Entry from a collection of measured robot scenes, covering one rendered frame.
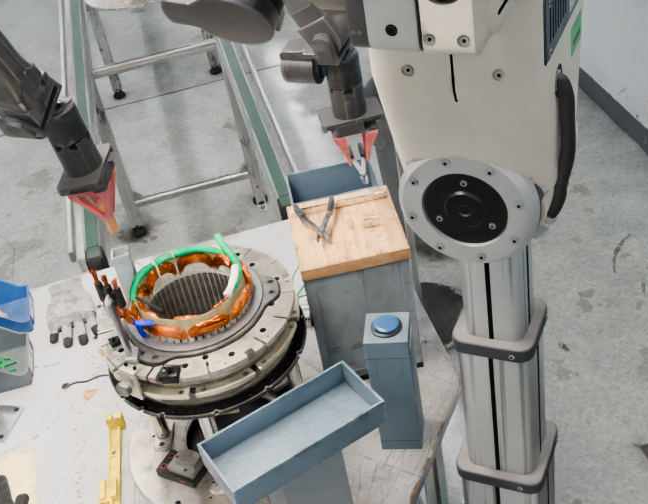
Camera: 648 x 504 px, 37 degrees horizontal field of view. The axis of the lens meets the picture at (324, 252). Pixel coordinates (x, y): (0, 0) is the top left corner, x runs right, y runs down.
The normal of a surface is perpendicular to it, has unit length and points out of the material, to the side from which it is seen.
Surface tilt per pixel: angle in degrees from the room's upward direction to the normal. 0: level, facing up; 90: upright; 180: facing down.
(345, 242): 0
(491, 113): 109
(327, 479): 90
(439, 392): 0
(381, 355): 90
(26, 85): 105
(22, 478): 0
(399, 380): 90
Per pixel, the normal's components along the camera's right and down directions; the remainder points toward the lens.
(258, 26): -0.23, 0.95
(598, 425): -0.15, -0.78
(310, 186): 0.15, 0.58
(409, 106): -0.32, 0.83
